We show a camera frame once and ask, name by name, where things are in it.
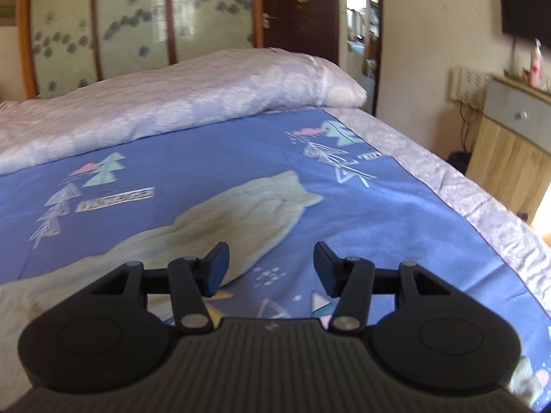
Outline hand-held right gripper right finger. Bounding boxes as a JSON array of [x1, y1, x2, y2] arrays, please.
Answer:
[[313, 241, 453, 335]]

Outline dark brown wooden door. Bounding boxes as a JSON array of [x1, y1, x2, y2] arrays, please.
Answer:
[[261, 0, 341, 66]]

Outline cream white pants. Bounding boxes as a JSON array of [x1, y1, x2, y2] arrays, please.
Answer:
[[0, 171, 324, 401]]

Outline blue printed bed sheet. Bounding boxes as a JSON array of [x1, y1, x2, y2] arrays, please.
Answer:
[[0, 107, 551, 409]]

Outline white folded quilt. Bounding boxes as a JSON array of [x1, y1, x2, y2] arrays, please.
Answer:
[[0, 47, 368, 175]]

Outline wooden cabinet with grey drawer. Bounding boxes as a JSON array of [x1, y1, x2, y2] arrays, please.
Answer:
[[465, 73, 551, 224]]

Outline white patterned mattress cover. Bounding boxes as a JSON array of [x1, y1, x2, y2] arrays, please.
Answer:
[[327, 105, 551, 315]]

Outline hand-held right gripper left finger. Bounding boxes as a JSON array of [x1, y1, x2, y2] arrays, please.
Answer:
[[89, 242, 230, 335]]

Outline wardrobe with floral glass doors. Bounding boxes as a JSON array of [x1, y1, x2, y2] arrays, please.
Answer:
[[16, 0, 264, 99]]

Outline black wall television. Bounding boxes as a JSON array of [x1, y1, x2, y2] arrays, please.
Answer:
[[496, 0, 551, 47]]

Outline black cables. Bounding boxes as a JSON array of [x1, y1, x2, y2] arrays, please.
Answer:
[[448, 99, 483, 173]]

